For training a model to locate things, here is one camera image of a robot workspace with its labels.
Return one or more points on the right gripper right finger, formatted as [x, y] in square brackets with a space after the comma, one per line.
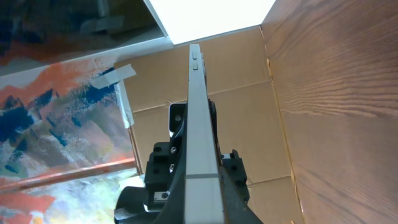
[233, 181]

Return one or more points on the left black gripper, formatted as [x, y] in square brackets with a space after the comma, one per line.
[158, 170]

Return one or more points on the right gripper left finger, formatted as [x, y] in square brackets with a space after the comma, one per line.
[173, 210]

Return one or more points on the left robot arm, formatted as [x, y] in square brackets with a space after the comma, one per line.
[161, 199]

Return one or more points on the colourful painted panel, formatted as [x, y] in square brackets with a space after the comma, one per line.
[64, 138]

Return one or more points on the cardboard sheet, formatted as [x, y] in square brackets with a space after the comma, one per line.
[248, 120]

